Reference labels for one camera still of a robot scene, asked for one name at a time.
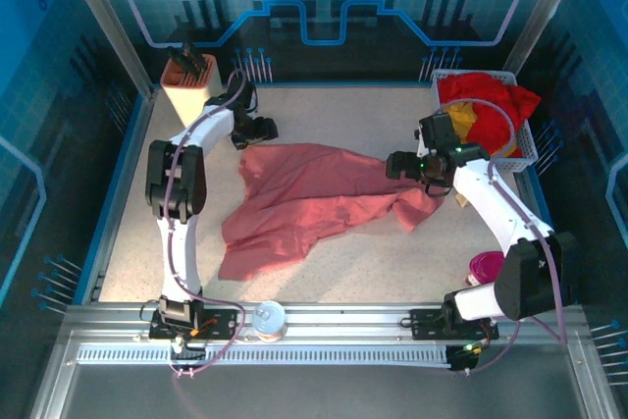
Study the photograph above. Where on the pink t-shirt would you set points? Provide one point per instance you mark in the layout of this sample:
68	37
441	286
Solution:
304	193

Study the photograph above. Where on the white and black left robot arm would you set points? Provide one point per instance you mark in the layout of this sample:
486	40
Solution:
184	262

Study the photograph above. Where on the spice jar with black lid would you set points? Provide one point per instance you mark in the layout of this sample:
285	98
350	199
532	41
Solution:
461	200

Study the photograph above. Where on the yellow t-shirt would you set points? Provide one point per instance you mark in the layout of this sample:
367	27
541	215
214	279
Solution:
463	120

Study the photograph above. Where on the beige knife block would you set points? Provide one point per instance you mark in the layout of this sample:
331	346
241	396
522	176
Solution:
189	95

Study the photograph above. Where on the red t-shirt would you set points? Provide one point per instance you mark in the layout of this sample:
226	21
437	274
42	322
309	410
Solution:
490	100

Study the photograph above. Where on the white plastic basket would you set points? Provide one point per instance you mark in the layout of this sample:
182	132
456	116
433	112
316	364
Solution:
529	144

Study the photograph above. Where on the pink plastic container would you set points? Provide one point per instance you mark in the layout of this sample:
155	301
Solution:
483	264

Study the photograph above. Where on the tin can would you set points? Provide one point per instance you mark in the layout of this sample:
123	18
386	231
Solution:
269	318

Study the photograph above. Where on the black controller box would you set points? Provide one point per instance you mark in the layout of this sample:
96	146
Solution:
461	360

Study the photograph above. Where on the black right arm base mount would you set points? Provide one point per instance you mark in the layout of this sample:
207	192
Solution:
427	323

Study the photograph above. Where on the aluminium mounting rail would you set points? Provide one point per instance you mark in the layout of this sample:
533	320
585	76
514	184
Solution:
343	316

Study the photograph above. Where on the aluminium frame post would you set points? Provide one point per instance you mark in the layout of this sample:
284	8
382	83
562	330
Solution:
544	12
108	21

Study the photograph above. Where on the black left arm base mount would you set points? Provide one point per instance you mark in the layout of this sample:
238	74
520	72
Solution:
216	321

